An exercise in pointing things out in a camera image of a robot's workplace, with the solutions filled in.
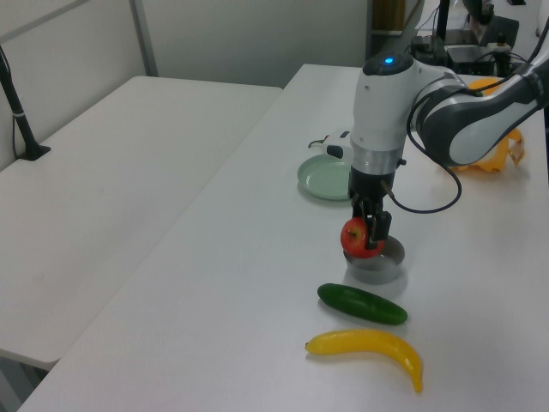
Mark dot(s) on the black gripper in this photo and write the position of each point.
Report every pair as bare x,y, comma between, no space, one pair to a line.
371,189

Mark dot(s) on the red apple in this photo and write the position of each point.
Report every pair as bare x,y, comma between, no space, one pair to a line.
354,240

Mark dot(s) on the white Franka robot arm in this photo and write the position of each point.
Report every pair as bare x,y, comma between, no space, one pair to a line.
377,111

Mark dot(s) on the round metal bowl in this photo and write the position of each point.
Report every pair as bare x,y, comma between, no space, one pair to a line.
377,272

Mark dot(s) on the pale green plate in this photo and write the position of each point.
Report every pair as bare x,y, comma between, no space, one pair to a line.
321,180

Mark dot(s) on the green cucumber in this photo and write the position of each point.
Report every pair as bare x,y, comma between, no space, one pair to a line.
360,302

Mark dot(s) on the red chili pepper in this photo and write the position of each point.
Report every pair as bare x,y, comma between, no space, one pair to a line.
319,141

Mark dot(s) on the yellow banana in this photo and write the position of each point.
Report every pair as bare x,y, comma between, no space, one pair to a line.
364,341

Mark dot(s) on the orange plush toy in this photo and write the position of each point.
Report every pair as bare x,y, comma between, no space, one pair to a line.
499,161

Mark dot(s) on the black equipment stack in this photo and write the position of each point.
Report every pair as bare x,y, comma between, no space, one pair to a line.
463,53

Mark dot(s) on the white side table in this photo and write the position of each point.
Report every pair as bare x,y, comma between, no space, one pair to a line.
107,171

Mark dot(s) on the black pole with base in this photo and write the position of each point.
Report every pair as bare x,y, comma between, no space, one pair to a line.
19,116

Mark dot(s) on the grey partition frame post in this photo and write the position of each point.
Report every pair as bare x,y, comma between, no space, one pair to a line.
143,38

